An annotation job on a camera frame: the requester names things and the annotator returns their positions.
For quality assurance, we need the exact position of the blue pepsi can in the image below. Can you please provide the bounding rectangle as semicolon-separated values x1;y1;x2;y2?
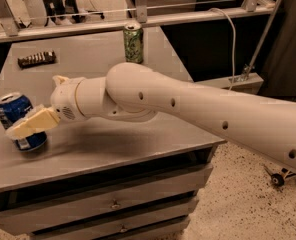
0;92;47;151

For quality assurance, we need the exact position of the grey drawer cabinet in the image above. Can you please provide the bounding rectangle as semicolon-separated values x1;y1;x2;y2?
0;31;224;240

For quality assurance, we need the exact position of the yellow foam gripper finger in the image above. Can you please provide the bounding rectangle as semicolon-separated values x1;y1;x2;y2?
52;75;69;86
6;105;60;140

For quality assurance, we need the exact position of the dark striped snack bar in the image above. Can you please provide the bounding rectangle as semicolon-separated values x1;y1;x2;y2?
17;51;56;69

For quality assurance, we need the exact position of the green soda can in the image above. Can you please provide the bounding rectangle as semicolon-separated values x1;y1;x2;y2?
123;22;143;64

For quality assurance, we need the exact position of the grey metal floor bracket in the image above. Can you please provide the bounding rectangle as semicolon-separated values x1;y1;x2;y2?
198;73;264;94

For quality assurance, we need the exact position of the grey metal frame rail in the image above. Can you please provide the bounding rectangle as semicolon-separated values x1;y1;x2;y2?
0;0;281;43

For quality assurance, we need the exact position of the white cable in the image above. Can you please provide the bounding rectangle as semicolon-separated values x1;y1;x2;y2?
207;7;238;91

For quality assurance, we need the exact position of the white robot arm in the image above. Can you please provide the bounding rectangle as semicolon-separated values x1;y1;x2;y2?
6;62;296;173

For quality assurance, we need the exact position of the black wheeled cart base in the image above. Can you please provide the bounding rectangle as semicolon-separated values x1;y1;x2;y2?
263;165;296;187

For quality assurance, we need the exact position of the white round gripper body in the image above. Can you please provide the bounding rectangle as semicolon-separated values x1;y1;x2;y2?
50;77;86;122

